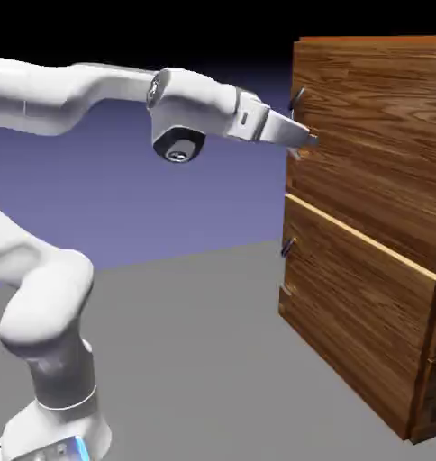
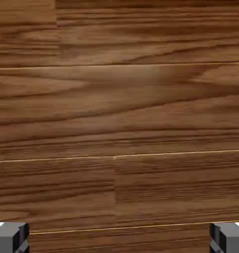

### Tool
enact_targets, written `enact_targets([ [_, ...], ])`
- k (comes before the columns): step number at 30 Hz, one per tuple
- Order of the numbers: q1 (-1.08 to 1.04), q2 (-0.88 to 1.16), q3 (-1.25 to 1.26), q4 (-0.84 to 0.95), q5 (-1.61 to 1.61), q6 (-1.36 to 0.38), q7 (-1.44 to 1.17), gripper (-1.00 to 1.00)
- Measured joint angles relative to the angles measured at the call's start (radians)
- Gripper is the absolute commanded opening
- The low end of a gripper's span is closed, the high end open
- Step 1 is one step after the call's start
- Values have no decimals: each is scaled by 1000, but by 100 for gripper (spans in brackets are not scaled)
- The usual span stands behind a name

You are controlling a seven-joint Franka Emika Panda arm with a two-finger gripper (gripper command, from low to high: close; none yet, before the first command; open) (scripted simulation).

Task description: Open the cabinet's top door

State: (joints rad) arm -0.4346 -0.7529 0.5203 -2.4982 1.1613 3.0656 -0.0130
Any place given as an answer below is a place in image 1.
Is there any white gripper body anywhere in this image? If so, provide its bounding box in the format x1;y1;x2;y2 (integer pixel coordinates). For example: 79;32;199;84
261;107;312;149

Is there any wooden cabinet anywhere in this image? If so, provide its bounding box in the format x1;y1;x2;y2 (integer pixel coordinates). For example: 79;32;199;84
277;34;436;447

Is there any wooden cabinet door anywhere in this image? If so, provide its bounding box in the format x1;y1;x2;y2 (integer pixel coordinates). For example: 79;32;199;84
277;193;436;442
285;35;436;276

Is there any metal door handle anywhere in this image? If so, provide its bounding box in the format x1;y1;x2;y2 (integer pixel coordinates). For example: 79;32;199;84
279;236;298;297
287;86;306;160

